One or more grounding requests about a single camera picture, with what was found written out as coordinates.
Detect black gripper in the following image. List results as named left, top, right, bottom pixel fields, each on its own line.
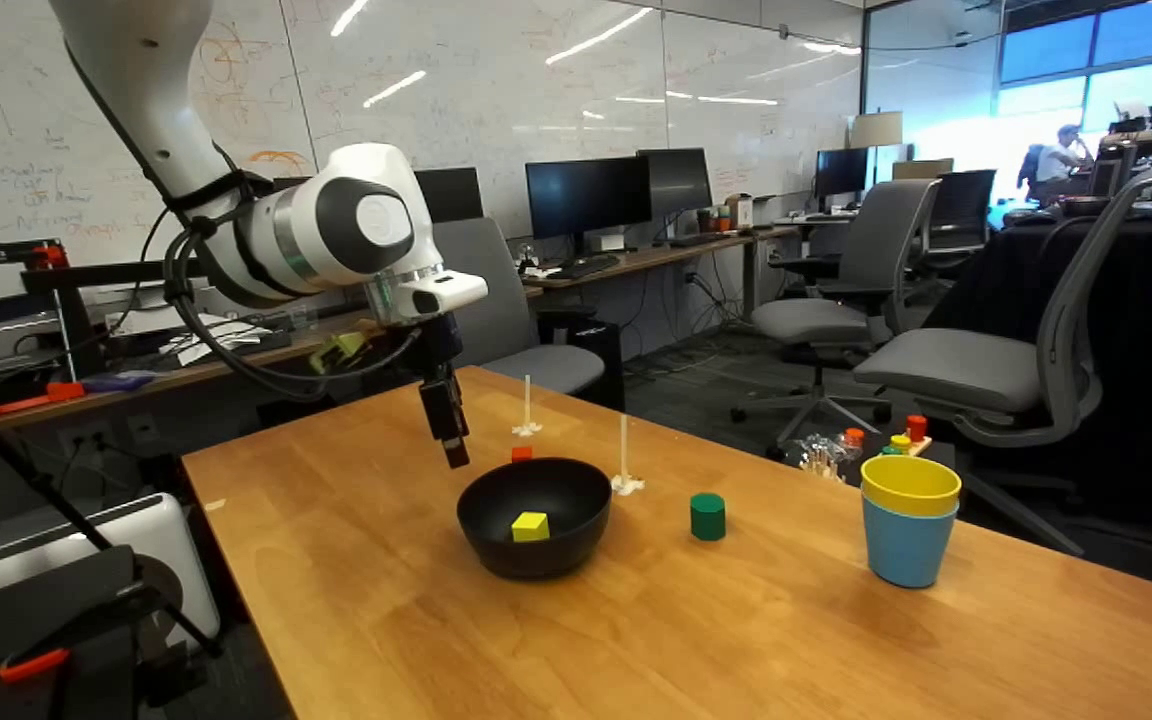
left=412, top=316, right=468, bottom=467

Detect yellow cube block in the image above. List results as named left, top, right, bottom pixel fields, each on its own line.
left=508, top=512, right=552, bottom=542

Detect green cylinder block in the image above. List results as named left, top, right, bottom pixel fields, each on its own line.
left=687, top=490, right=729, bottom=540

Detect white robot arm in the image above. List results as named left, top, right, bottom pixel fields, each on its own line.
left=49, top=0, right=489, bottom=467

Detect black bowl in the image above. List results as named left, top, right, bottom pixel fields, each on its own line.
left=456, top=456, right=611, bottom=578

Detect clear plastic stand near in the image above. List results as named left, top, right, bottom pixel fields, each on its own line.
left=513, top=375, right=543, bottom=439

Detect grey office chair behind table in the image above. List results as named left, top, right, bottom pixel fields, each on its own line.
left=432, top=217, right=603, bottom=390

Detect black computer monitor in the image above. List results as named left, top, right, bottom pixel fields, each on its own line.
left=523, top=155, right=653, bottom=241

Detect colourful stacking toy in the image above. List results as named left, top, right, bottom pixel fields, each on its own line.
left=885, top=411, right=932, bottom=456

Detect yellow and blue stacked cups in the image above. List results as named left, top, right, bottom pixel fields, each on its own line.
left=858, top=456, right=961, bottom=587

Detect grey office chair near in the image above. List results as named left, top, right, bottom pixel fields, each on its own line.
left=853, top=166, right=1152, bottom=561

